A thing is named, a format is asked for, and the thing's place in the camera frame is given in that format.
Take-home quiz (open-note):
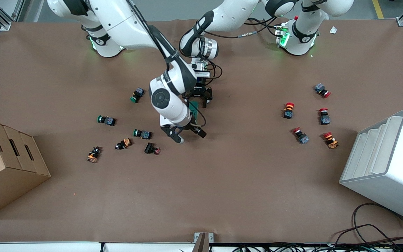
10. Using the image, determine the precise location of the red orange emergency button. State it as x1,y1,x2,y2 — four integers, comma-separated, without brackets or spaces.
323,132,339,149

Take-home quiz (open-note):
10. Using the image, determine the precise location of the black looped cable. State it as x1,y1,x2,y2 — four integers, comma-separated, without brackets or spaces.
331,203,403,252

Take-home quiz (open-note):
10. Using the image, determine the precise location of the black cable bundle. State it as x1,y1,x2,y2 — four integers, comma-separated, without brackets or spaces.
233,241,403,252

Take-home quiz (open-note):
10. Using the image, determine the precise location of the black base cable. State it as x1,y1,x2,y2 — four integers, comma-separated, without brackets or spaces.
245,17,280,35

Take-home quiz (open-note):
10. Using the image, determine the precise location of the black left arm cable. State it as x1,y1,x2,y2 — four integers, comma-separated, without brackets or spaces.
201,17,282,82

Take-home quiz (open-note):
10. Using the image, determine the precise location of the green load switch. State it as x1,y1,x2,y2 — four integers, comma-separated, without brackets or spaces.
189,100,200,121

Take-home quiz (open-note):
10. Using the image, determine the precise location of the white slotted rack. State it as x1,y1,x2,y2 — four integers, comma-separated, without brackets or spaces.
339,108,403,225

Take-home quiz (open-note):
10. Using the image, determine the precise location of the green push button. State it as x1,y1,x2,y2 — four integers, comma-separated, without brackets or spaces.
130,87,145,103
133,129,152,140
97,115,117,126

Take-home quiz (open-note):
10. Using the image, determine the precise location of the red push button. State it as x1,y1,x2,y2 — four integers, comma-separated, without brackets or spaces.
292,127,309,144
314,83,331,98
319,108,331,125

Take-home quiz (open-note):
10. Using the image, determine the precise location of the brown cardboard box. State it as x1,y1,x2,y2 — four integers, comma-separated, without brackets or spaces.
0,117,51,220

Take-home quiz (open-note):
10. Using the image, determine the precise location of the grey metal bracket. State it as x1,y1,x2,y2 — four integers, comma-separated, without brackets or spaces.
194,232,214,252

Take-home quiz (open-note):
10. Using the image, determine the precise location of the black orange selector switch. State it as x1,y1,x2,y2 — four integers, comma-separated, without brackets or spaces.
115,138,133,150
86,147,102,163

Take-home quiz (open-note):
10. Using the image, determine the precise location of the brown paper table cover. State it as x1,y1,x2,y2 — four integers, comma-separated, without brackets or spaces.
0,18,403,244

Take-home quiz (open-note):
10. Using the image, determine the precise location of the red yellow emergency button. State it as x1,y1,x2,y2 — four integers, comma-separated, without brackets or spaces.
283,102,295,119

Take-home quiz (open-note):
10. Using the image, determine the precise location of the black switch with red tip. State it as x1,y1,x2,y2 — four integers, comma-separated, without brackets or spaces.
144,142,161,155

